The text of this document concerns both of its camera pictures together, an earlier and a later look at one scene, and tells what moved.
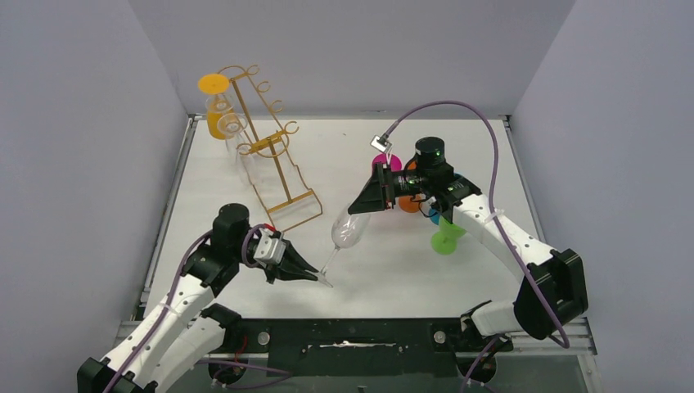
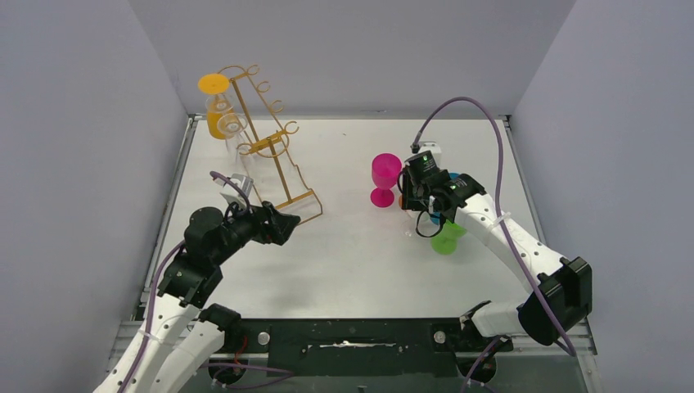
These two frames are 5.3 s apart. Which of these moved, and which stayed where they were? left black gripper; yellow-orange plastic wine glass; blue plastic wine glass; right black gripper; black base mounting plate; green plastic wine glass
Moved: right black gripper; left black gripper
Stayed: green plastic wine glass; black base mounting plate; yellow-orange plastic wine glass; blue plastic wine glass
